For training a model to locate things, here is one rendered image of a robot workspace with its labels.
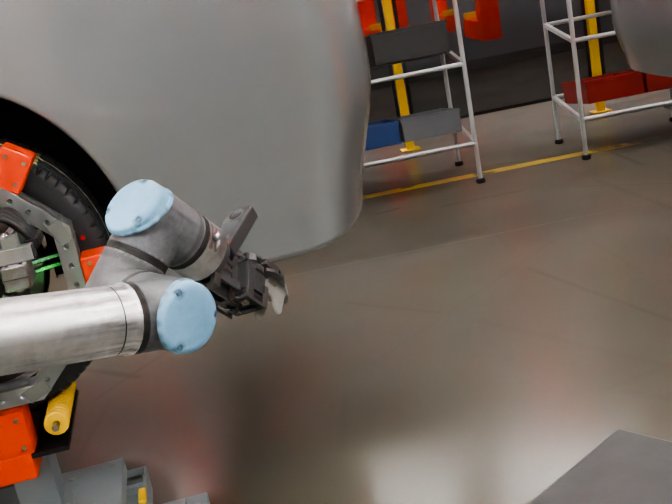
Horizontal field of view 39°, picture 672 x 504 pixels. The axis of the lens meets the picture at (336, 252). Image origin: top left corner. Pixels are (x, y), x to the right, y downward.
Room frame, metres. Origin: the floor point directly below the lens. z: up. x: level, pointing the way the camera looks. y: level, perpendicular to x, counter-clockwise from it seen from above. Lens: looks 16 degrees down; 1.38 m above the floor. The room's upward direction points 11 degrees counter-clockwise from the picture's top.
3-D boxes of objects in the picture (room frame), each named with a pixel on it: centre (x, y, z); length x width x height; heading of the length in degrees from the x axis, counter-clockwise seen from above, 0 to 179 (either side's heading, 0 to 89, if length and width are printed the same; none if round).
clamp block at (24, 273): (1.85, 0.64, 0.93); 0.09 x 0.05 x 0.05; 8
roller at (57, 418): (2.14, 0.73, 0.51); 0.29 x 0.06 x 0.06; 8
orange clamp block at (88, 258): (2.08, 0.53, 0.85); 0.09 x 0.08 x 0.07; 98
